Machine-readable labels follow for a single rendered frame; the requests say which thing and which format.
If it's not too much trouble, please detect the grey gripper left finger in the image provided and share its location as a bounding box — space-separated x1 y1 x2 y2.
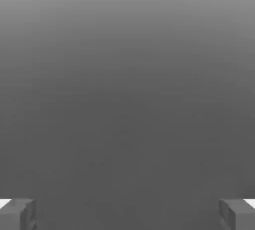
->
0 198 38 230

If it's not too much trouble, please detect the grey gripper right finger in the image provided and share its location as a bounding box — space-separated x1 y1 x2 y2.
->
218 198 255 230

